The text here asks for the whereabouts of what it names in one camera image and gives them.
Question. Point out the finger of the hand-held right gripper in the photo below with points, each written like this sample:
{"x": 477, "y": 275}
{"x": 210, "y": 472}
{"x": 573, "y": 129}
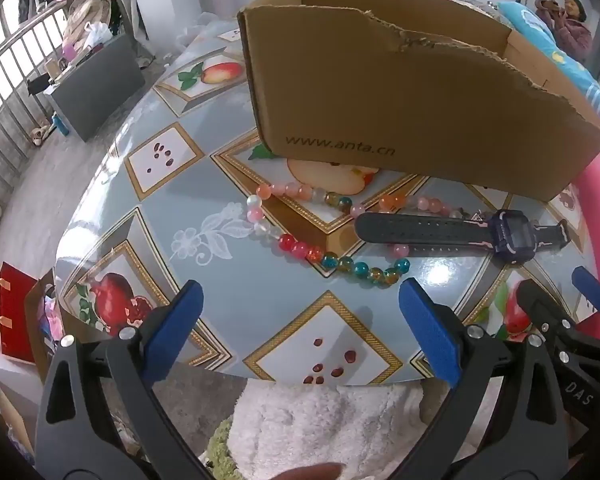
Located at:
{"x": 535, "y": 305}
{"x": 590, "y": 285}

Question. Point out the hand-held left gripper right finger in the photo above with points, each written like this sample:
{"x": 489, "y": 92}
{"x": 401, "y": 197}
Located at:
{"x": 430, "y": 330}

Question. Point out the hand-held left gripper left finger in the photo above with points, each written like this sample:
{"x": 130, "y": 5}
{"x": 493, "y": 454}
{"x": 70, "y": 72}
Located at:
{"x": 177, "y": 325}

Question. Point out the dark blue smartwatch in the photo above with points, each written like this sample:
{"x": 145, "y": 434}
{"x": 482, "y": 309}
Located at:
{"x": 430, "y": 232}

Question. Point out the brown cardboard box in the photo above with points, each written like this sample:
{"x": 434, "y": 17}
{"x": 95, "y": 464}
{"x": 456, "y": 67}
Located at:
{"x": 405, "y": 115}

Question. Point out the person's left hand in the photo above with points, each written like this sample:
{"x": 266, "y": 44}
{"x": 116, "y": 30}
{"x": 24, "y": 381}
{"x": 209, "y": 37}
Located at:
{"x": 310, "y": 472}

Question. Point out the pink floral blanket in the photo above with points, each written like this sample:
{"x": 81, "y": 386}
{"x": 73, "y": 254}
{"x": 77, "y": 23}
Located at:
{"x": 597, "y": 195}

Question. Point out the brown paper bag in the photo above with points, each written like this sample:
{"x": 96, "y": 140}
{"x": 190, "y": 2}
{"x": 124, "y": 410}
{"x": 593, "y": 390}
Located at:
{"x": 42, "y": 325}

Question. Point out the white fluffy robe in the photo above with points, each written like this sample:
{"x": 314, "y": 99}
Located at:
{"x": 330, "y": 425}

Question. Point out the fruit print tablecloth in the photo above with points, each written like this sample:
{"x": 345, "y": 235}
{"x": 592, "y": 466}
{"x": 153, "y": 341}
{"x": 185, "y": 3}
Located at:
{"x": 190, "y": 185}

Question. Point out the red gift bag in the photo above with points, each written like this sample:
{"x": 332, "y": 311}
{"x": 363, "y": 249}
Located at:
{"x": 15, "y": 310}

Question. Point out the blue patterned pillow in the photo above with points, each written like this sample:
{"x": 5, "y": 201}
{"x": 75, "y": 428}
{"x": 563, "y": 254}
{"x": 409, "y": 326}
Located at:
{"x": 575, "y": 65}

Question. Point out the small blue bottle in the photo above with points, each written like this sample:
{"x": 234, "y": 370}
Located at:
{"x": 61, "y": 125}

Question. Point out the pale slippers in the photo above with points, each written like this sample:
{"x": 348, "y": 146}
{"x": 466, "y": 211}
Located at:
{"x": 38, "y": 137}

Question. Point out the grey cabinet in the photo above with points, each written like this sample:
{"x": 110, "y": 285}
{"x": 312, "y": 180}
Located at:
{"x": 100, "y": 90}

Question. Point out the white plastic bag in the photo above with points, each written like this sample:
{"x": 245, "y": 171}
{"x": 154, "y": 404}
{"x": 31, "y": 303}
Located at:
{"x": 97, "y": 35}

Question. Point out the metal railing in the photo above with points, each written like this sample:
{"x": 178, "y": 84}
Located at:
{"x": 15, "y": 70}

